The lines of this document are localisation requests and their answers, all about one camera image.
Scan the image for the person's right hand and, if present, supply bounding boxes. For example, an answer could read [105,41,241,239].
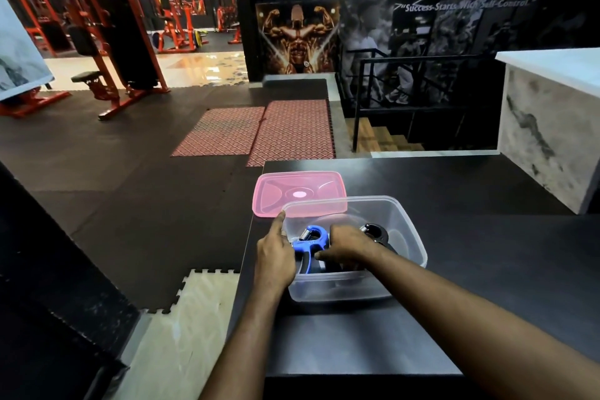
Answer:
[313,225,381,271]

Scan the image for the person's left hand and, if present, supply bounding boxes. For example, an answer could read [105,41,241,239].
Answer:
[253,210,297,293]

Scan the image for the blue hand grip strengthener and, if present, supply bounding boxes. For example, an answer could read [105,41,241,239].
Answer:
[290,225,330,275]

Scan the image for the clear plastic container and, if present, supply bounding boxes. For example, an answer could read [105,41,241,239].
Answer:
[280,196,428,304]

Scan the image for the person's left forearm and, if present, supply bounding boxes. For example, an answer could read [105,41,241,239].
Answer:
[199,283,288,400]

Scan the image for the person's right forearm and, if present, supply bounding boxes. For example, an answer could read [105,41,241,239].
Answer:
[362,247,600,400]

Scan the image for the black hand grip strengthener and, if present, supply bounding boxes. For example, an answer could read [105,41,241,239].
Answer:
[359,223,398,255]

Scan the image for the pink plastic lid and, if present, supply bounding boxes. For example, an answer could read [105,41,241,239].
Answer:
[252,171,348,219]

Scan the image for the red patterned floor mat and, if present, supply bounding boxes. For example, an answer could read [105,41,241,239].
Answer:
[171,107,266,158]
[246,99,336,168]

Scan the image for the wooden stairs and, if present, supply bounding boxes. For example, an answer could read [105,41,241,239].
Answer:
[346,117,425,153]

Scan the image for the black metal stair railing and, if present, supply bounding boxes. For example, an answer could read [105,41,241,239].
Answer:
[346,48,498,153]

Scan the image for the marble pattern counter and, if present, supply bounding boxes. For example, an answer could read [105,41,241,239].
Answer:
[495,47,600,215]

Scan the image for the red gym bench machine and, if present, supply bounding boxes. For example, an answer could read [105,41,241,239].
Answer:
[145,0,203,54]

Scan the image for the red black weight machine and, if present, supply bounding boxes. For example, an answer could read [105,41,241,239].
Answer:
[35,0,171,121]

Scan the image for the marble pattern panel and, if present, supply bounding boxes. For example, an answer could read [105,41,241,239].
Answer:
[0,0,55,102]

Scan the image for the bodybuilder wall poster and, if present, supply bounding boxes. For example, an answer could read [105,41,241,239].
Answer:
[256,0,341,75]

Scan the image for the grey motivational wall mural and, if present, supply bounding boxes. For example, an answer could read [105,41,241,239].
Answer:
[338,0,540,107]

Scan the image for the red cable machine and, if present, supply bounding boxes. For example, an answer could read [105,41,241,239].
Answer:
[0,0,59,57]

